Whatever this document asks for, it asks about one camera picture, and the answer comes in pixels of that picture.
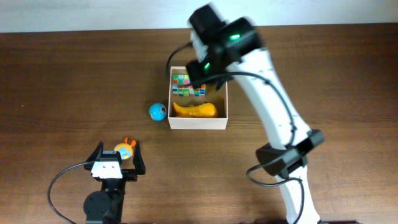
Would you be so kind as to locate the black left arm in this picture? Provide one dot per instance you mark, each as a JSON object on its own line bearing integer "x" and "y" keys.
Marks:
{"x": 106, "y": 205}

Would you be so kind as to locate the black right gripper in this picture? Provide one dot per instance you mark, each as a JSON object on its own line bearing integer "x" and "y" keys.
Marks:
{"x": 221, "y": 82}

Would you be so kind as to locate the pink cardboard box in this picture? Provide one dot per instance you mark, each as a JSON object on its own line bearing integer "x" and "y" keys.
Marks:
{"x": 217, "y": 97}

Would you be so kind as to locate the orange rubber duck toy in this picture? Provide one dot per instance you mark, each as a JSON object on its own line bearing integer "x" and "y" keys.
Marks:
{"x": 205, "y": 110}

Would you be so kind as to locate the small orange egg toy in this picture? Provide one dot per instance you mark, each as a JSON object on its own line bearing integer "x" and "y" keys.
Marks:
{"x": 126, "y": 148}

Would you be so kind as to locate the blue ball with eyes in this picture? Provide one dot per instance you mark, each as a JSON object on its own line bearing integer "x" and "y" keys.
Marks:
{"x": 157, "y": 111}

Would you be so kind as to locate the colourful puzzle cube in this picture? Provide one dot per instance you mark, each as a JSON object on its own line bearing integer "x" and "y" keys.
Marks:
{"x": 197, "y": 92}
{"x": 179, "y": 85}

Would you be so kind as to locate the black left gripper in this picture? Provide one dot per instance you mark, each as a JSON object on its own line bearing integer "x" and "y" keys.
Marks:
{"x": 132, "y": 174}

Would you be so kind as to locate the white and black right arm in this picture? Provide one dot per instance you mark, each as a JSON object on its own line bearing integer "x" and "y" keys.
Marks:
{"x": 234, "y": 51}

